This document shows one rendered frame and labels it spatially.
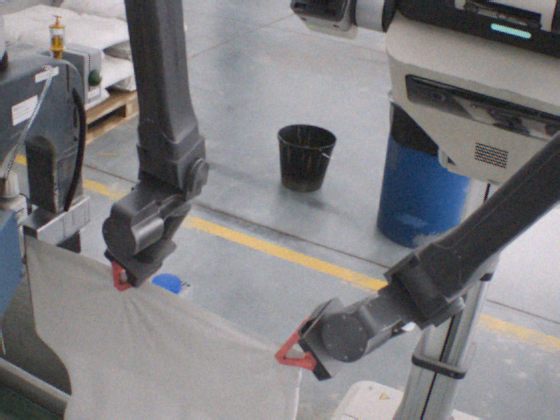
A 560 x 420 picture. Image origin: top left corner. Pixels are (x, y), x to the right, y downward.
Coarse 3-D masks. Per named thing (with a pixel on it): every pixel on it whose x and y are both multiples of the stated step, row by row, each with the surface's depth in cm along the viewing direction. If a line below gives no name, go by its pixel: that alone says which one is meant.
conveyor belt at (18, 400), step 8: (0, 392) 170; (8, 392) 171; (0, 400) 168; (8, 400) 168; (16, 400) 169; (24, 400) 169; (0, 408) 166; (8, 408) 166; (16, 408) 166; (24, 408) 167; (32, 408) 167; (40, 408) 168; (0, 416) 163; (8, 416) 164; (16, 416) 164; (24, 416) 164; (32, 416) 165; (40, 416) 165; (48, 416) 166
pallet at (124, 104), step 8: (112, 96) 415; (120, 96) 416; (128, 96) 417; (136, 96) 422; (96, 104) 402; (104, 104) 403; (112, 104) 404; (120, 104) 408; (128, 104) 416; (136, 104) 425; (88, 112) 391; (96, 112) 392; (104, 112) 395; (120, 112) 419; (128, 112) 419; (136, 112) 428; (88, 120) 383; (112, 120) 414; (120, 120) 415; (96, 128) 402; (104, 128) 404; (112, 128) 408; (88, 136) 392; (96, 136) 395
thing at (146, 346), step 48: (48, 288) 112; (96, 288) 108; (144, 288) 103; (48, 336) 118; (96, 336) 113; (144, 336) 107; (192, 336) 101; (240, 336) 96; (96, 384) 114; (144, 384) 112; (192, 384) 105; (240, 384) 100; (288, 384) 95
